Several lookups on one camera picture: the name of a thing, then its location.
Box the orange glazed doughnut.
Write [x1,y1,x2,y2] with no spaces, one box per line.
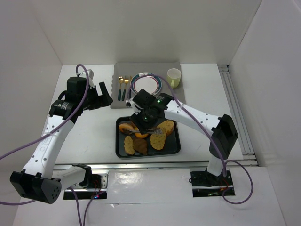
[135,133,149,139]

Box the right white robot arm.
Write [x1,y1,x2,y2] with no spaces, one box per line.
[126,89,238,177]

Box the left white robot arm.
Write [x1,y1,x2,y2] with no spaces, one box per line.
[10,69,112,204]

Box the upper right bread slice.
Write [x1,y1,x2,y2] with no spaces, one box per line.
[157,120,174,136]

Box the large seeded bread slice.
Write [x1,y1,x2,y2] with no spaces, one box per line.
[150,132,166,150]

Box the small bread slice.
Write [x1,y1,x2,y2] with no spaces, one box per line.
[124,136,135,155]

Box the white plate with rim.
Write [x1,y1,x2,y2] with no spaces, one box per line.
[130,72,162,96]

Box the round orange bun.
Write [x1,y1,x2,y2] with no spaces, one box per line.
[119,123,134,134]

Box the grey placemat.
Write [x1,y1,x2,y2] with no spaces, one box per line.
[110,62,186,109]

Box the black baking tray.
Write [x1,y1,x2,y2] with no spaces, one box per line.
[115,117,181,159]

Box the brown croissant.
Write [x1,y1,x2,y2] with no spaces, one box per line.
[134,138,148,156]

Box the pale green mug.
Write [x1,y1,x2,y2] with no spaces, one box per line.
[167,68,182,89]

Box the gold spoon green handle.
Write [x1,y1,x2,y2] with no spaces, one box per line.
[118,76,124,101]

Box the gold fork green handle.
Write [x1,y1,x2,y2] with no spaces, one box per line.
[122,76,129,101]

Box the gold knife dark handle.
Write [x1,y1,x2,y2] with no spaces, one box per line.
[127,76,132,100]

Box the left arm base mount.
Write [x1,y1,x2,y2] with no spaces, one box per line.
[62,170,109,200]

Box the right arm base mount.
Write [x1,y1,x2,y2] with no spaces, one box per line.
[189,170,235,198]

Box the aluminium rail frame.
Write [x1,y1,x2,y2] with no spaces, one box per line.
[218,65,258,167]

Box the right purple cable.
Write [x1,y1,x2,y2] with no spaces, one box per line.
[127,73,254,204]

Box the purple cable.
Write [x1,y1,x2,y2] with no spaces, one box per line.
[0,64,104,226]
[127,73,254,204]

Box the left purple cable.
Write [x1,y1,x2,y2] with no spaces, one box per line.
[0,64,104,226]

